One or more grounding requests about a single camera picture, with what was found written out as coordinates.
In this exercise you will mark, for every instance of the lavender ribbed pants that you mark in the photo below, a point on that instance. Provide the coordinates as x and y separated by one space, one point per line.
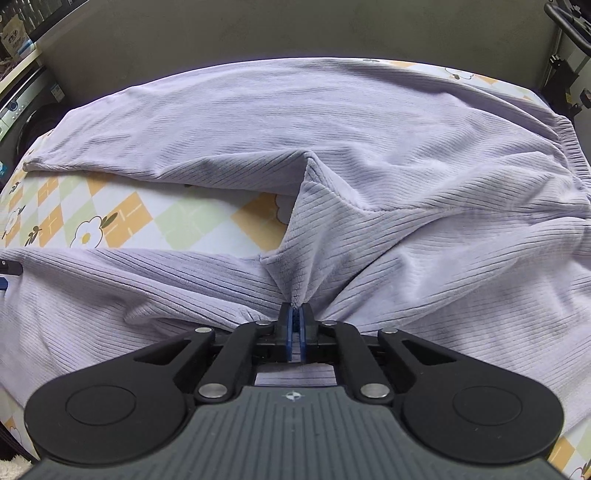
415 207

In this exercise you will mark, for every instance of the white counter frame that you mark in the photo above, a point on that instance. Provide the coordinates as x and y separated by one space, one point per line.
18 69

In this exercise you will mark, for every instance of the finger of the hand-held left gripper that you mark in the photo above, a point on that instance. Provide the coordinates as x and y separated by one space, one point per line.
9 268

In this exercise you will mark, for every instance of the grey washing machine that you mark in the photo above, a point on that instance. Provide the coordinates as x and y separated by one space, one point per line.
18 106

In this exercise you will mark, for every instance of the flower checkered bed sheet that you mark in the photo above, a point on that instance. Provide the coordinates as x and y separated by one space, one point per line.
138 217

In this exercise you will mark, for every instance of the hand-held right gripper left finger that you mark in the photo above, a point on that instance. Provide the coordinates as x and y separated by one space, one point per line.
288 332

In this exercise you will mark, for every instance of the beige detergent bag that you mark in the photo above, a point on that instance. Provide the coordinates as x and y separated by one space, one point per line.
11 39

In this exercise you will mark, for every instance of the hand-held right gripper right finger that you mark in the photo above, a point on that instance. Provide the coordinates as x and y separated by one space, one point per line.
302 332

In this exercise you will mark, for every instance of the white fluffy rug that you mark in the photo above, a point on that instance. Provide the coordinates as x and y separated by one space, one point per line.
11 468

